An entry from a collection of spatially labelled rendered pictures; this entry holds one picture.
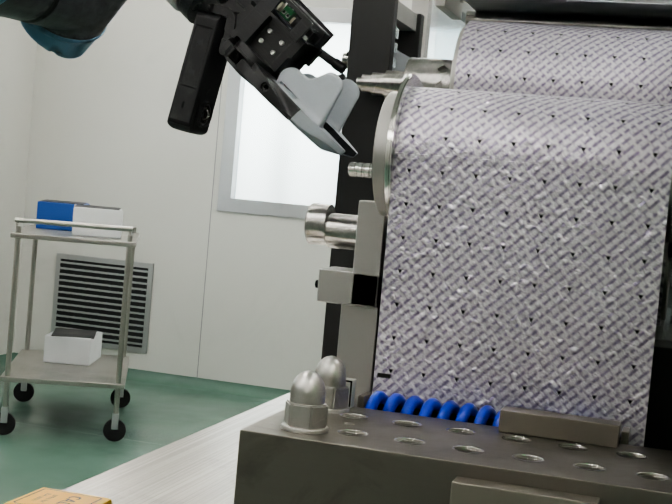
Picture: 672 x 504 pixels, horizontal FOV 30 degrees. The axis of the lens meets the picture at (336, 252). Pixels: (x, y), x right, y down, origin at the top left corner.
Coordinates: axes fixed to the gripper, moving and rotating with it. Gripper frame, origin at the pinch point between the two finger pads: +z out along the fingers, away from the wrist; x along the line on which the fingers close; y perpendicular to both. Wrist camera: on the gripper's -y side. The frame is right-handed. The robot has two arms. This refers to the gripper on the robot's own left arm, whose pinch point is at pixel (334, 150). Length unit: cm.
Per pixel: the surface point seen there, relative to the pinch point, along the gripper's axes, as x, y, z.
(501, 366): -5.0, -1.7, 25.0
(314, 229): 2.8, -7.2, 3.3
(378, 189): -3.4, 1.0, 6.2
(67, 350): 423, -229, -130
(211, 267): 551, -188, -139
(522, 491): -26.5, -2.6, 32.6
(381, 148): -4.5, 3.9, 4.1
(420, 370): -5.0, -7.1, 20.5
